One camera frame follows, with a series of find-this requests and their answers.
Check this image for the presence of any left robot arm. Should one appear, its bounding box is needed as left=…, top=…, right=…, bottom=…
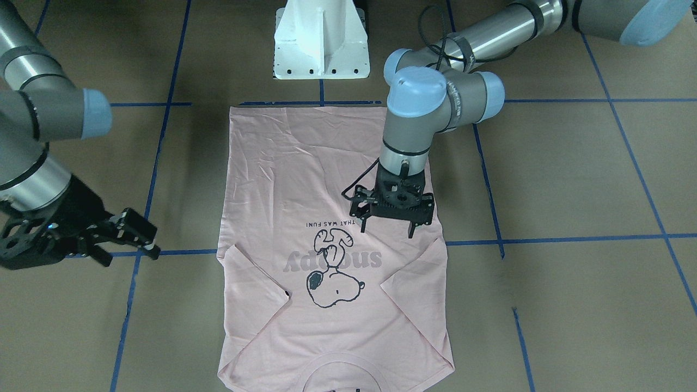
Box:
left=348, top=1, right=690, bottom=237

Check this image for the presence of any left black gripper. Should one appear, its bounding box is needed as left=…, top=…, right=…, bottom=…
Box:
left=348, top=163, right=435, bottom=232

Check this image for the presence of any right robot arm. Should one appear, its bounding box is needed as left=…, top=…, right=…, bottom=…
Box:
left=1, top=1, right=160, bottom=270

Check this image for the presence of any pink Snoopy t-shirt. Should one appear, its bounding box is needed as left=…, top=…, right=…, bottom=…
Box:
left=217, top=107, right=455, bottom=391

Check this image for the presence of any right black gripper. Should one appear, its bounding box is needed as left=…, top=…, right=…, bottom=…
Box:
left=1, top=176, right=161, bottom=270

